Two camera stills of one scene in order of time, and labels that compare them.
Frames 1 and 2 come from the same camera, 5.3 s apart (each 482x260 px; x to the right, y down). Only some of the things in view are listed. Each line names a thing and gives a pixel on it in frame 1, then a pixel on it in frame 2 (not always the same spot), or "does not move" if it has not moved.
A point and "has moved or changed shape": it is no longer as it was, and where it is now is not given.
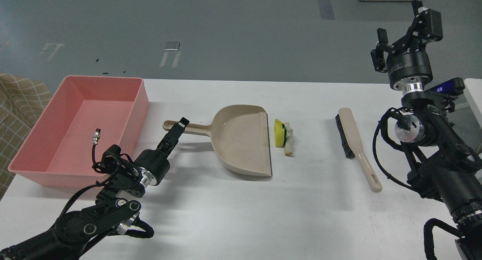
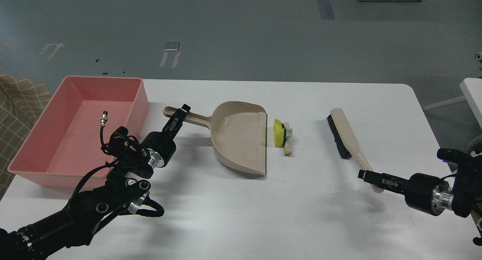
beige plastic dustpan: [240, 135] has moved or changed shape
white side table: [472, 91] does not move
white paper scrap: [288, 151] does not move
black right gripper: [409, 65] to [423, 192]
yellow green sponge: [280, 133] does not move
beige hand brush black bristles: [351, 147] has moved or changed shape
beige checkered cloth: [22, 101] does not move
